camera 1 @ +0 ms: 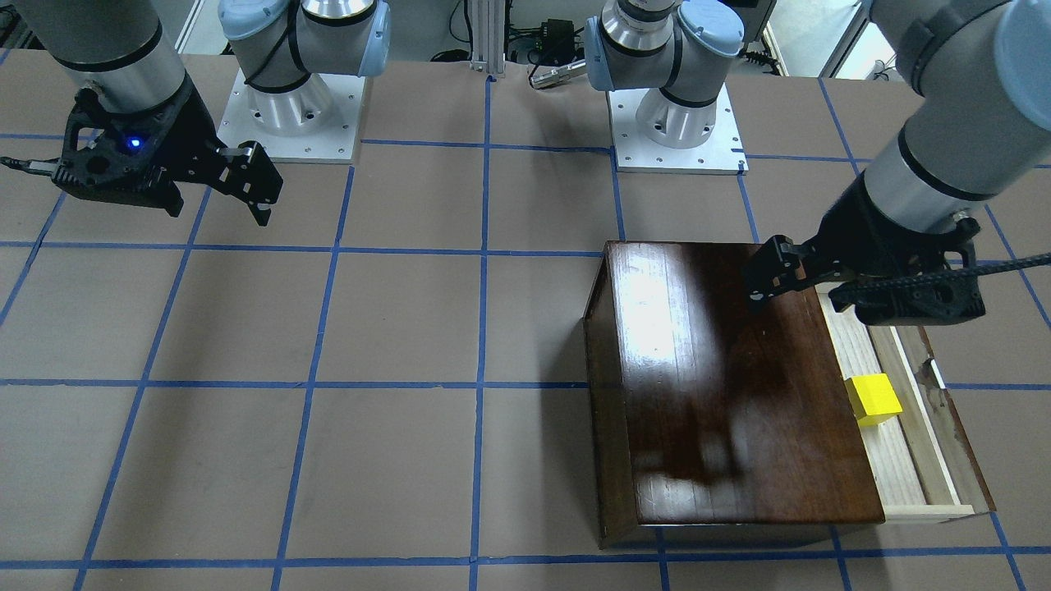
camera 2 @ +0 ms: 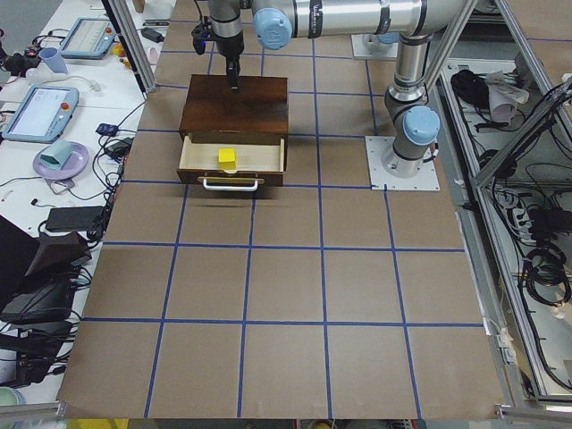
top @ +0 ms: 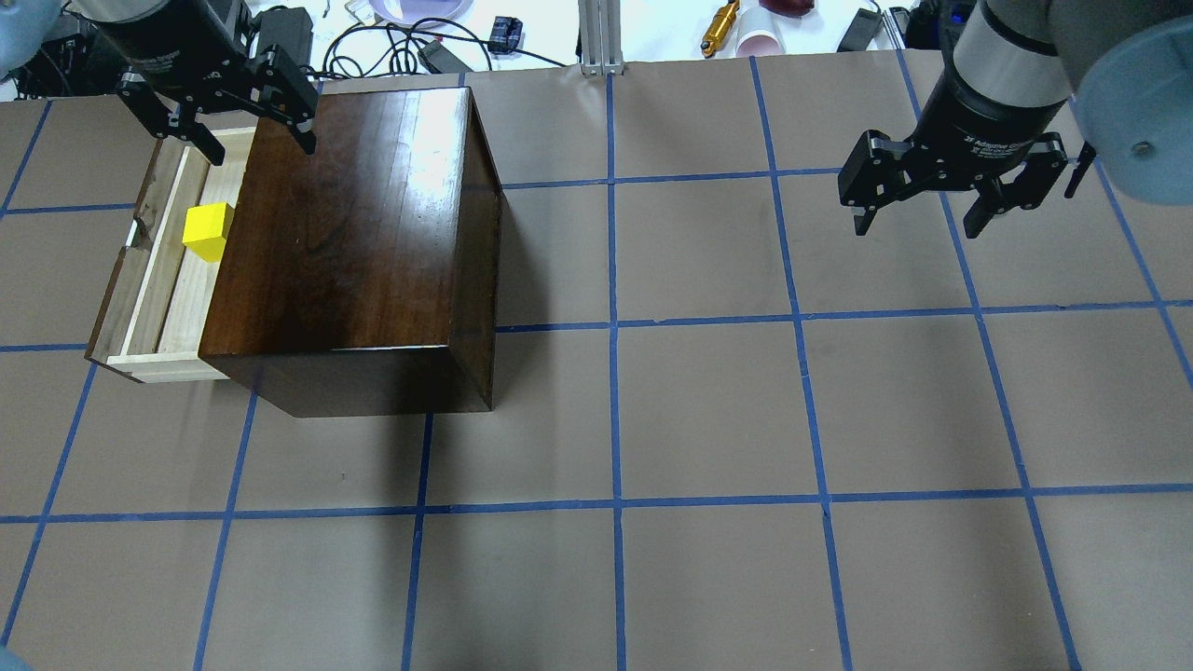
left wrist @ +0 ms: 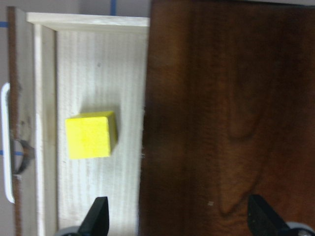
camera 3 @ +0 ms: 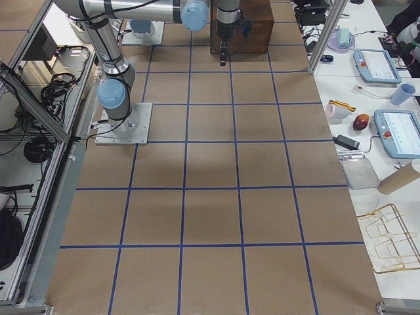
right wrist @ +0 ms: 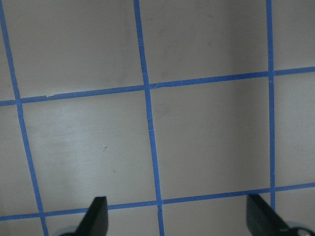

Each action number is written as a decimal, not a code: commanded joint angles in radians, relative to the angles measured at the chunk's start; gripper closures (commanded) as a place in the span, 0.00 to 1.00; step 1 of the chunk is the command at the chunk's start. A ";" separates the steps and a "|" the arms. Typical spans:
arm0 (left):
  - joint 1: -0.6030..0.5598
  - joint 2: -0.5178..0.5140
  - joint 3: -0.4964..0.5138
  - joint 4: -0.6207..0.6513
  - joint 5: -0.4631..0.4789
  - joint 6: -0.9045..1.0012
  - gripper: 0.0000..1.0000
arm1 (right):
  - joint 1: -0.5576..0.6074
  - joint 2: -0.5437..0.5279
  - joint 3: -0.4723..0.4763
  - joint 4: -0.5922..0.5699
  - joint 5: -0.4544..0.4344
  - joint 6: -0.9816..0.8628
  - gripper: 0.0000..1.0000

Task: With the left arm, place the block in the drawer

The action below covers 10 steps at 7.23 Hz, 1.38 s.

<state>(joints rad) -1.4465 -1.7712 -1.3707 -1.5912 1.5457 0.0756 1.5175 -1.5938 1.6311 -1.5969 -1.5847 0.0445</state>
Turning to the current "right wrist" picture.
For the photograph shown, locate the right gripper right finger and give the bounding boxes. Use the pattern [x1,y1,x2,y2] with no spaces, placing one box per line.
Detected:
[246,194,290,236]

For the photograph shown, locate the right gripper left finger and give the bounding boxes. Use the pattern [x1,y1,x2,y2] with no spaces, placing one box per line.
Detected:
[74,196,109,236]

